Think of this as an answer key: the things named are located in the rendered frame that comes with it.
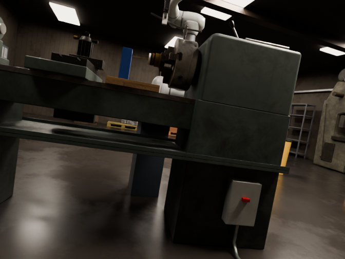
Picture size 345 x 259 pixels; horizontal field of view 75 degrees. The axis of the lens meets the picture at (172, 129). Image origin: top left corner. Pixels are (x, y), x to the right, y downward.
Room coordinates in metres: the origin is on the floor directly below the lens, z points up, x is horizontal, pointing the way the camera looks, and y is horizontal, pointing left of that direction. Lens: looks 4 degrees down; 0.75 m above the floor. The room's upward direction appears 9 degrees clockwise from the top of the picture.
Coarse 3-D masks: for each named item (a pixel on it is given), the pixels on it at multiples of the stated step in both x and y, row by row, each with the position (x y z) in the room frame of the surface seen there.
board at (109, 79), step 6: (108, 78) 1.26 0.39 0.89; (114, 78) 1.26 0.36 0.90; (120, 78) 1.27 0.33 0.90; (114, 84) 1.27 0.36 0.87; (120, 84) 1.27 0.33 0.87; (126, 84) 1.27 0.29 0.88; (132, 84) 1.28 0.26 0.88; (138, 84) 1.29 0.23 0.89; (144, 84) 1.29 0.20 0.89; (150, 84) 1.30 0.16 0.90; (150, 90) 1.30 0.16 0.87; (156, 90) 1.30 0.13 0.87
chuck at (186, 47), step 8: (176, 40) 1.49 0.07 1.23; (184, 40) 1.42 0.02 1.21; (176, 48) 1.42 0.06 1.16; (184, 48) 1.36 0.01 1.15; (192, 48) 1.37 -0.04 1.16; (184, 56) 1.35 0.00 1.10; (176, 64) 1.34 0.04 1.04; (184, 64) 1.35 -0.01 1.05; (176, 72) 1.36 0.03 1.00; (184, 72) 1.37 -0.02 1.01; (176, 80) 1.40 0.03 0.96; (184, 80) 1.40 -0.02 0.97; (176, 88) 1.49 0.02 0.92
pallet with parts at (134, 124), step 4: (124, 120) 8.32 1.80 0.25; (128, 120) 8.35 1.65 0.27; (108, 124) 7.70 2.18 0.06; (120, 124) 7.79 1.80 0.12; (124, 124) 7.90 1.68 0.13; (128, 124) 8.21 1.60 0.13; (132, 124) 8.20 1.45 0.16; (136, 124) 8.18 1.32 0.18; (128, 128) 7.86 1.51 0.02; (132, 128) 8.21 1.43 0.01; (136, 128) 7.92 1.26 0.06
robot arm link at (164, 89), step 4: (160, 76) 2.03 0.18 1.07; (156, 80) 2.01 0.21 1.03; (160, 80) 2.00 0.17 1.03; (156, 84) 2.00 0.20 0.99; (160, 84) 2.00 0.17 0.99; (164, 84) 2.00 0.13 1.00; (160, 88) 2.00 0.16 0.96; (164, 88) 2.00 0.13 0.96; (168, 88) 2.00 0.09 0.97; (160, 92) 2.00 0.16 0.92; (164, 92) 2.00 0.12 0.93; (168, 92) 2.00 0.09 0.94
